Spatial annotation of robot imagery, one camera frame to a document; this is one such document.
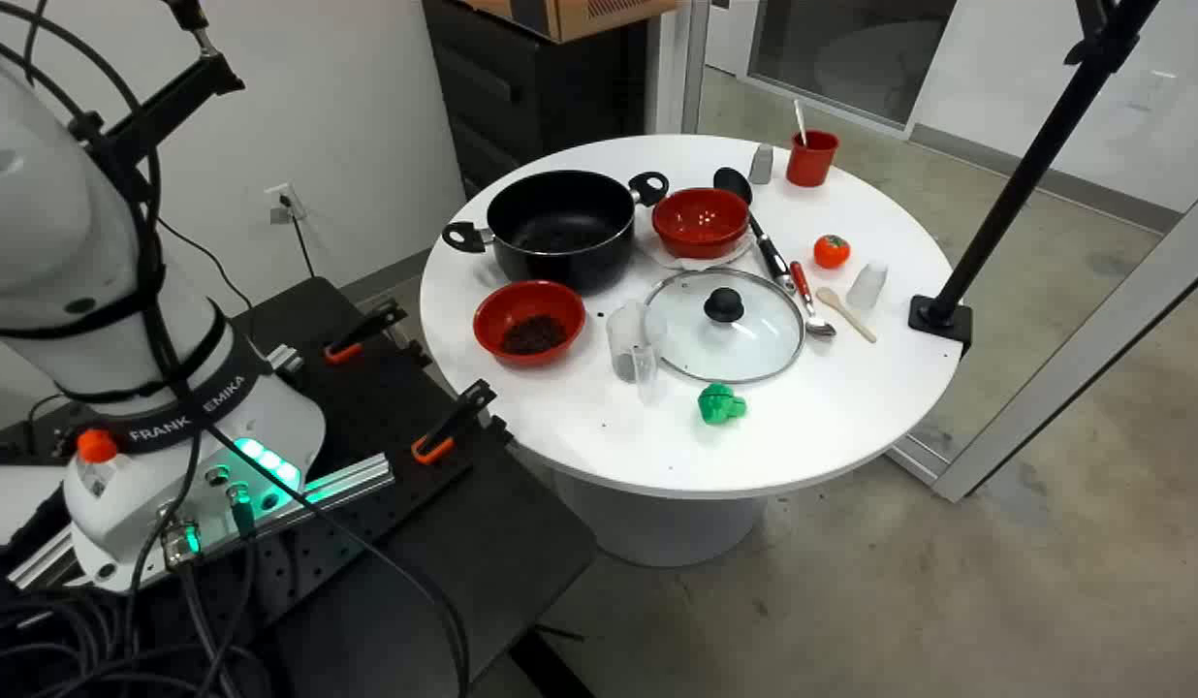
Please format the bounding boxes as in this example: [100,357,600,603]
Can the wooden spoon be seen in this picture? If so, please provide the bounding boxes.
[816,282,879,349]

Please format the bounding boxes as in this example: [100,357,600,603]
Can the orange toy tomato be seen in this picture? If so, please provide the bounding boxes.
[811,234,857,270]

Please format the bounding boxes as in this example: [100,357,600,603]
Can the red plate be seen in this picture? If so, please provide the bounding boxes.
[648,186,751,263]

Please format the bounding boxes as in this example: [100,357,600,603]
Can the glass lid black knob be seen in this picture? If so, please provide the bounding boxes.
[642,263,806,389]

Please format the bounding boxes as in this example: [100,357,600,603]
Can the clear plastic cup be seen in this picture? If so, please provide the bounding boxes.
[605,300,658,389]

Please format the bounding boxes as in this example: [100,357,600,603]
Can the cardboard box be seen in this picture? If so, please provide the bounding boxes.
[459,0,686,48]

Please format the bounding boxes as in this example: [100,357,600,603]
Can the red bowl with beans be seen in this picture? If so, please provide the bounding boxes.
[471,276,590,374]

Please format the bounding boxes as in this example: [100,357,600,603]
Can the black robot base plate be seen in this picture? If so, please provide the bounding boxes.
[0,276,600,698]

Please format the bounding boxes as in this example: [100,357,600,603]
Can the white glass door frame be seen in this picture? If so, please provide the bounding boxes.
[883,177,1198,510]

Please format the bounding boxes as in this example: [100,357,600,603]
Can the black cooking pot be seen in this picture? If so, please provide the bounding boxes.
[437,166,670,296]

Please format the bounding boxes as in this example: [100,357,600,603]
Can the red mug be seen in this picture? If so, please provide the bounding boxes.
[782,128,843,190]

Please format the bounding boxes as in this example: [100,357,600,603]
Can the black clamp orange tip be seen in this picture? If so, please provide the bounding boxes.
[322,300,413,369]
[406,378,499,468]

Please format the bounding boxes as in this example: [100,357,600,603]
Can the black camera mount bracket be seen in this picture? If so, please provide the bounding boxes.
[70,0,249,171]

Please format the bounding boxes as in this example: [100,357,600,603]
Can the black tripod stand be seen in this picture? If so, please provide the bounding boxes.
[903,0,1164,357]

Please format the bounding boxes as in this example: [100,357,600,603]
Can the aluminium rail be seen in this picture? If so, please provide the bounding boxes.
[7,449,400,594]

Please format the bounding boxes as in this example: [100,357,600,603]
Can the small white cup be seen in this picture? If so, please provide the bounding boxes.
[847,261,892,313]

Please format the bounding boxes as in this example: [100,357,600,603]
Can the metal spoon red handle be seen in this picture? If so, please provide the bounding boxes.
[782,261,838,343]

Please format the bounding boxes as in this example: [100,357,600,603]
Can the green toy vegetable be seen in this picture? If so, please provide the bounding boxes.
[695,380,751,432]

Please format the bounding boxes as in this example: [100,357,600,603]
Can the black cable bundle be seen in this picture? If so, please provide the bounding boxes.
[0,488,476,698]

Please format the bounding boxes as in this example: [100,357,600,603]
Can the white table pedestal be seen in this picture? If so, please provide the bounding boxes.
[552,473,768,572]

